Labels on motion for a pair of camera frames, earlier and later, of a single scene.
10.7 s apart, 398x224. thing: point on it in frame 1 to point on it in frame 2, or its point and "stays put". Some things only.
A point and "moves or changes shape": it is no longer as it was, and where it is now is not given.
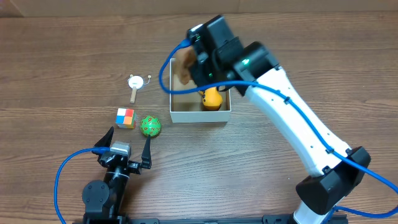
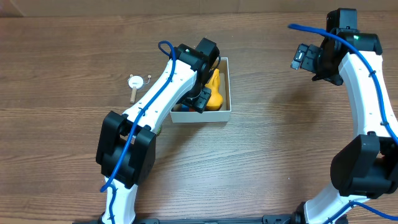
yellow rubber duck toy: x=212 y=99 stays put
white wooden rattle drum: x=135 y=83 stays put
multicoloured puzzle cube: x=125 y=118 moves or changes shape
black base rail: x=271 y=219 stays put
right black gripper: x=201 y=59 to x=310 y=58
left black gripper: x=123 y=162 to x=200 y=101
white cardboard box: x=188 y=107 stays put
